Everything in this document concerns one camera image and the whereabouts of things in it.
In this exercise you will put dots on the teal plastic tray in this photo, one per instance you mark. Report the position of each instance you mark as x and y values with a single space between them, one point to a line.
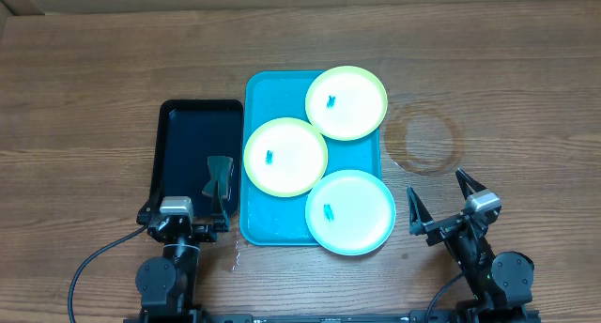
266 220

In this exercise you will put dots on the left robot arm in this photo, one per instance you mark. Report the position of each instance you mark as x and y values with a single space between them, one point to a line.
167 283

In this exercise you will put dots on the light blue plate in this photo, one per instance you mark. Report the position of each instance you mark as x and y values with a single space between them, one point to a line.
350 212

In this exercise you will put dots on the black plastic tray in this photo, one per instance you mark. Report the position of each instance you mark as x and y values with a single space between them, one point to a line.
189 132

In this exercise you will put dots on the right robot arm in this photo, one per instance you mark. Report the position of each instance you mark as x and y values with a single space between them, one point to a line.
501 284

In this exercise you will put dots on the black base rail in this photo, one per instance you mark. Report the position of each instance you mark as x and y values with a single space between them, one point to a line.
328 318

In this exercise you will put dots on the yellow-green plate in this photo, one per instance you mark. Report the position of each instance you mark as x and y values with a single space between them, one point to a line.
346 103
285 157

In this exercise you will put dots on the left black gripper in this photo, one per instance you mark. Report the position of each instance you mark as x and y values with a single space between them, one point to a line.
207 234

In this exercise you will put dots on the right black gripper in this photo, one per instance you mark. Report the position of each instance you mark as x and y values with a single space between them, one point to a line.
422 222

